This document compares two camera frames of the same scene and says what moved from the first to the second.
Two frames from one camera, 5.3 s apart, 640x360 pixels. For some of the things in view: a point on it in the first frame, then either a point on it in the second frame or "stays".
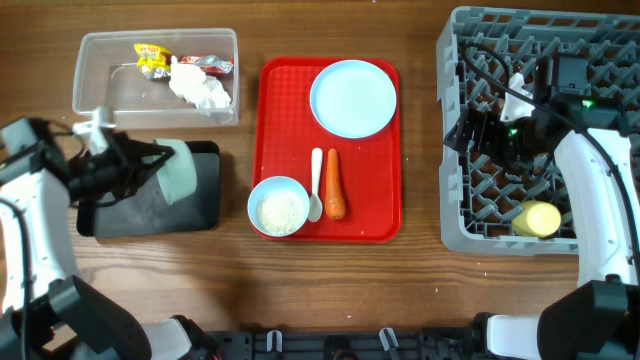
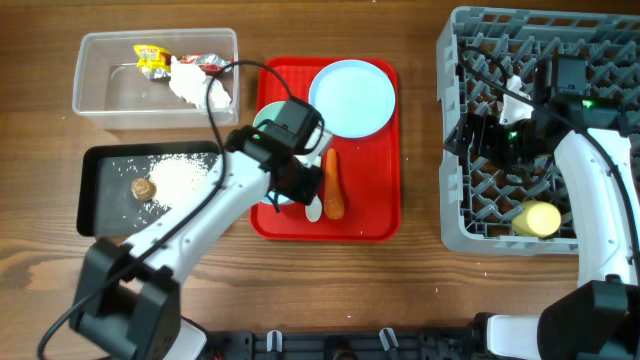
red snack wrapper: (211, 64) stays
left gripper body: (122, 163) -> (304, 185)
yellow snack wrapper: (153, 61) stays
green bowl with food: (177, 179) -> (276, 111)
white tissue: (191, 82) stays
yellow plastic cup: (536, 218) stays
